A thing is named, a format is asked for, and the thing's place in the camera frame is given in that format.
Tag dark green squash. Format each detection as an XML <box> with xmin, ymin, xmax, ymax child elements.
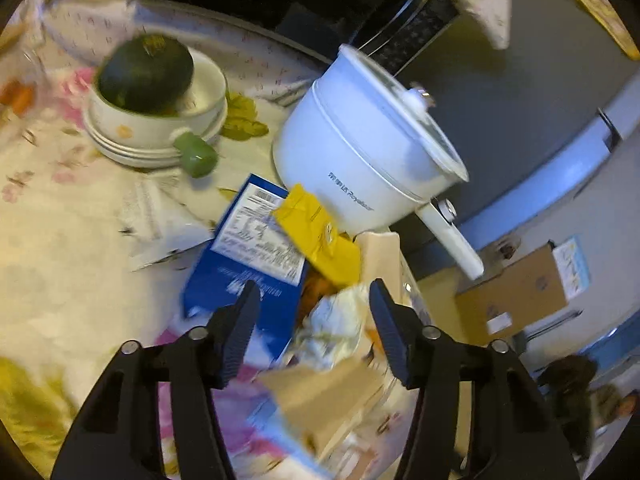
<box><xmin>96</xmin><ymin>34</ymin><xmax>194</xmax><ymax>114</ymax></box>

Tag clear plastic bottle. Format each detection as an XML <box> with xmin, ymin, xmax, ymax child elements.
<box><xmin>400</xmin><ymin>261</ymin><xmax>432</xmax><ymax>325</ymax></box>

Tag glass jar with oranges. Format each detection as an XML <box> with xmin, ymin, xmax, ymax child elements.
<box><xmin>1</xmin><ymin>47</ymin><xmax>48</xmax><ymax>126</ymax></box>

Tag upper cardboard box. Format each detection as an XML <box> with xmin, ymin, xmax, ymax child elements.
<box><xmin>456</xmin><ymin>243</ymin><xmax>568</xmax><ymax>346</ymax></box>

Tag yellow fridge magnet sticker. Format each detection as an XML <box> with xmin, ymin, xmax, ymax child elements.
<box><xmin>576</xmin><ymin>0</ymin><xmax>640</xmax><ymax>61</ymax></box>

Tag blue white carton box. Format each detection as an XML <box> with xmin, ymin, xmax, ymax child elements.
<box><xmin>181</xmin><ymin>174</ymin><xmax>307</xmax><ymax>368</ymax></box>

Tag stacked white ceramic bowls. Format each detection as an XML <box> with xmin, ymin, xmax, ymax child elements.
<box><xmin>82</xmin><ymin>48</ymin><xmax>228</xmax><ymax>179</ymax></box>

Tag yellow snack wrapper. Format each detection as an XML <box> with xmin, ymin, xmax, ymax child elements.
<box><xmin>272</xmin><ymin>184</ymin><xmax>361</xmax><ymax>288</ymax></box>

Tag grey double-door refrigerator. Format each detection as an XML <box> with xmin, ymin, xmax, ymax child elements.
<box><xmin>399</xmin><ymin>0</ymin><xmax>639</xmax><ymax>249</ymax></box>

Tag blue white wall poster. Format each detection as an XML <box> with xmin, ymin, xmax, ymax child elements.
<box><xmin>552</xmin><ymin>236</ymin><xmax>591</xmax><ymax>301</ymax></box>

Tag floral tablecloth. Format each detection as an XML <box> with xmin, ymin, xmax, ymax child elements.
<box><xmin>0</xmin><ymin>0</ymin><xmax>432</xmax><ymax>480</ymax></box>

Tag orange peel piece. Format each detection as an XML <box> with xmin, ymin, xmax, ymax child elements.
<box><xmin>295</xmin><ymin>266</ymin><xmax>338</xmax><ymax>328</ymax></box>

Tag white tissue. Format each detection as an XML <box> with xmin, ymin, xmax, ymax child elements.
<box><xmin>292</xmin><ymin>284</ymin><xmax>372</xmax><ymax>372</ymax></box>

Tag brown paper bag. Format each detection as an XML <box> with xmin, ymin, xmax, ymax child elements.
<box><xmin>259</xmin><ymin>232</ymin><xmax>402</xmax><ymax>458</ymax></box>

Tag white electric pot with handle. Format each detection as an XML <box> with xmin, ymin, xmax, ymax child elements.
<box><xmin>272</xmin><ymin>44</ymin><xmax>484</xmax><ymax>280</ymax></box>

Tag black microwave oven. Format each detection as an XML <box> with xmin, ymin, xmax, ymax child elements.
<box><xmin>124</xmin><ymin>0</ymin><xmax>461</xmax><ymax>76</ymax></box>

